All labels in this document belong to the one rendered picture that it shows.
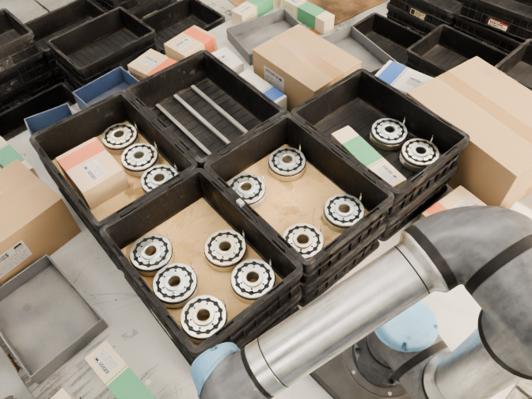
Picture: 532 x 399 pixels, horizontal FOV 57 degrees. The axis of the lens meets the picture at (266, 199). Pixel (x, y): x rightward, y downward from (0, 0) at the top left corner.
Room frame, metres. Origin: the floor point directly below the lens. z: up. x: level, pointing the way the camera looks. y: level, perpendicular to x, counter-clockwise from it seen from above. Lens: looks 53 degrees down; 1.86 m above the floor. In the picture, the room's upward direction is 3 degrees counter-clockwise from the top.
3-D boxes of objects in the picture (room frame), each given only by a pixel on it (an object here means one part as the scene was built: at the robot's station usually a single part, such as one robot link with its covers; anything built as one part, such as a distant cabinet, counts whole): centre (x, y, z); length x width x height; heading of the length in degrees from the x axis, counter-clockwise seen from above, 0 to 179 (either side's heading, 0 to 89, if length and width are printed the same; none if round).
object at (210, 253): (0.63, 0.10, 0.86); 0.10 x 0.10 x 0.01
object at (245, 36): (1.68, -0.04, 0.73); 0.27 x 0.20 x 0.05; 117
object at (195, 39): (1.61, 0.26, 0.74); 0.16 x 0.12 x 0.07; 137
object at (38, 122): (1.17, 0.68, 0.74); 0.20 x 0.15 x 0.07; 28
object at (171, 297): (0.54, 0.22, 0.86); 0.10 x 0.10 x 0.01
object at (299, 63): (1.37, -0.16, 0.78); 0.30 x 0.22 x 0.16; 39
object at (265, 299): (0.58, 0.16, 0.92); 0.40 x 0.30 x 0.02; 38
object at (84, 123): (0.90, 0.41, 0.87); 0.40 x 0.30 x 0.11; 38
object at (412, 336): (0.37, -0.26, 0.91); 0.13 x 0.12 x 0.14; 26
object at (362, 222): (0.77, -0.08, 0.92); 0.40 x 0.30 x 0.02; 38
